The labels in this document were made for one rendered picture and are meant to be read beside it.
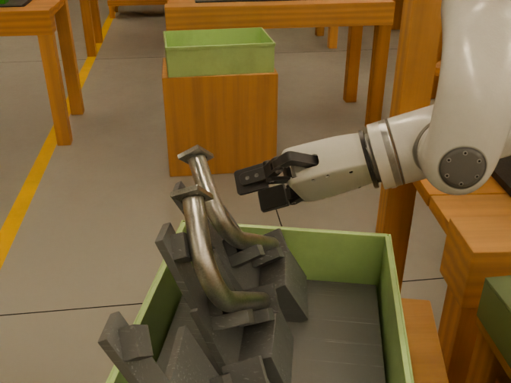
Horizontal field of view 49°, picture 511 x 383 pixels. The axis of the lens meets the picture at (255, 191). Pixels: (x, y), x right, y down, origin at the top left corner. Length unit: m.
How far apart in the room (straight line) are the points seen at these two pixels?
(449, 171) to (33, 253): 2.50
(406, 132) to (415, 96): 1.02
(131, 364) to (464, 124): 0.43
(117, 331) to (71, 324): 1.80
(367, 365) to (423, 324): 0.23
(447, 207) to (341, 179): 0.75
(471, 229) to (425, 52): 0.58
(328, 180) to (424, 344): 0.54
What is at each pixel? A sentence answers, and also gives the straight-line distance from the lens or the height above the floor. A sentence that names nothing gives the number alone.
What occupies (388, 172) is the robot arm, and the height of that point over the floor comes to 1.25.
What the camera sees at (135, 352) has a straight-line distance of 0.62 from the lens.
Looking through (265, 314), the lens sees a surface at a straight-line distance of 0.90.
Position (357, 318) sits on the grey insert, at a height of 0.85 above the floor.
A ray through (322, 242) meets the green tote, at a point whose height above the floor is 0.94.
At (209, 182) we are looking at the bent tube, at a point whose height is 1.14.
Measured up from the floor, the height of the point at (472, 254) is 0.89.
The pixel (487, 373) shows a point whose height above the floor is 0.75.
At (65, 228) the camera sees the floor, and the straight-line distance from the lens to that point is 3.07.
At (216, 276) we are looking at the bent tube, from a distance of 0.74.
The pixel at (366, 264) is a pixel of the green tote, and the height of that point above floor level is 0.89.
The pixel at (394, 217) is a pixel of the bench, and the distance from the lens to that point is 1.86.
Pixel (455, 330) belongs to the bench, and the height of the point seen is 0.68.
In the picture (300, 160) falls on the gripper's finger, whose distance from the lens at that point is 0.65.
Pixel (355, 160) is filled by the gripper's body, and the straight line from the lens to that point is 0.67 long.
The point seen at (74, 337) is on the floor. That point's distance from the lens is 2.38.
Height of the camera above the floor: 1.55
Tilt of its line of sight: 28 degrees down
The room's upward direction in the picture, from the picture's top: straight up
